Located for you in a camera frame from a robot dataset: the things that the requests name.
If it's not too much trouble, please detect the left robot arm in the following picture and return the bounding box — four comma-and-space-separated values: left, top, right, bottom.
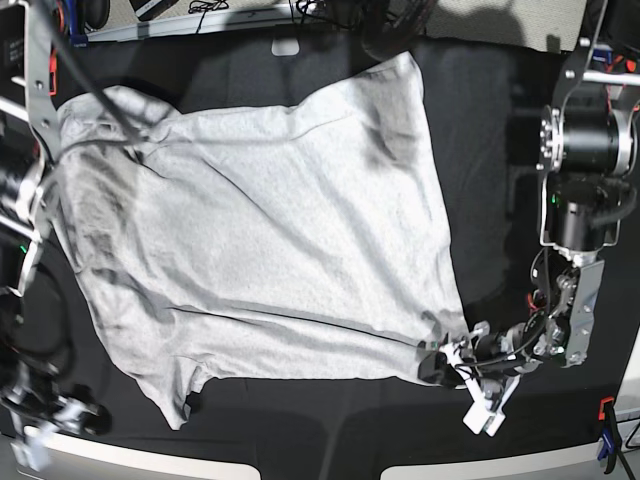
419, 1, 639, 397

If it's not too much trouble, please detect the black table cloth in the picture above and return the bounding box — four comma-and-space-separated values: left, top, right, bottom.
16, 30, 639, 479

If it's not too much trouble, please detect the grey t-shirt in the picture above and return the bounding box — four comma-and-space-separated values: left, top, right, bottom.
53, 53, 467, 429

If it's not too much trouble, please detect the orange blue clamp bottom right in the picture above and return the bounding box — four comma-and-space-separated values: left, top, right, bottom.
597, 396, 621, 475

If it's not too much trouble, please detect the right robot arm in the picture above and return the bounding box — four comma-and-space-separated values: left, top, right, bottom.
1, 1, 112, 435

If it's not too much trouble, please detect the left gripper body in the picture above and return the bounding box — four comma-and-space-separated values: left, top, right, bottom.
433, 322, 543, 381

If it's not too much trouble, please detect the black cable bundle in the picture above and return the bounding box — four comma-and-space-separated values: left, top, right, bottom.
292, 0, 436, 59

